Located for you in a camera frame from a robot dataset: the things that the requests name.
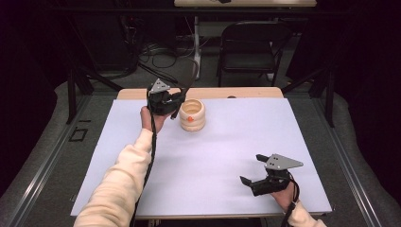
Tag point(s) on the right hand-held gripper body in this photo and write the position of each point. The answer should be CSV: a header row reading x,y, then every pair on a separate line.
x,y
279,162

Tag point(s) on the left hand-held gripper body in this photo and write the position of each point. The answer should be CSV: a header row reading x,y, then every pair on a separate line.
x,y
160,101

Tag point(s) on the cream ribbed ceramic holder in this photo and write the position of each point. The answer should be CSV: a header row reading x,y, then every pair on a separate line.
x,y
192,118

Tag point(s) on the person's left hand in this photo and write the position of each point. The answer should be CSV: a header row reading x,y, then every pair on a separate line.
x,y
148,121

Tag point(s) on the person's right hand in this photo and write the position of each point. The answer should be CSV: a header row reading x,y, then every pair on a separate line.
x,y
285,198

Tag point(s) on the wooden table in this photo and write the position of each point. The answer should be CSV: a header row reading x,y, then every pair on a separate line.
x,y
220,93

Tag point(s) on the white table mat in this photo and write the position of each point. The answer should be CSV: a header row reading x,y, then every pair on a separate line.
x,y
214,157

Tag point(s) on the black folding chair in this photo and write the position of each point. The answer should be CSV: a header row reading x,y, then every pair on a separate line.
x,y
249,58

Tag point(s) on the black metal stand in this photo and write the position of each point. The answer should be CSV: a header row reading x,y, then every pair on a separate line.
x,y
72,94
329,101

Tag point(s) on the white-legged wooden desk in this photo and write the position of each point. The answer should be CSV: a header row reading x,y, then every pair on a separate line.
x,y
252,3

